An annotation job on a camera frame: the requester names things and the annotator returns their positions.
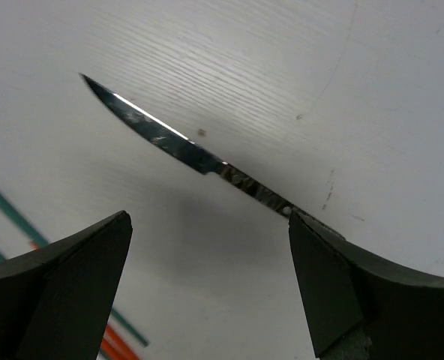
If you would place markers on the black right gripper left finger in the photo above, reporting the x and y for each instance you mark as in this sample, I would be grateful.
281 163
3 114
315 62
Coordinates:
55 301

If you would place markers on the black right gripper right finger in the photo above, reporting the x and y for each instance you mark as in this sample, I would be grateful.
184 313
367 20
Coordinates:
359 305

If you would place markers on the teal chopstick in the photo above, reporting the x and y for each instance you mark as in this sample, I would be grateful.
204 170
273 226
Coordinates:
19 221
119 318

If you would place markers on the orange chopstick upper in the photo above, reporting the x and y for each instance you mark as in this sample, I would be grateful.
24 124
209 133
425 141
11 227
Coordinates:
116 340

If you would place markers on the orange chopstick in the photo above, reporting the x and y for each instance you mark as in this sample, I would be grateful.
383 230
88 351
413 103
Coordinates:
110 351
116 340

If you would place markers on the orange chopstick lower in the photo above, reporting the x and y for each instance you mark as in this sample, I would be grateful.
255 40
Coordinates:
110 351

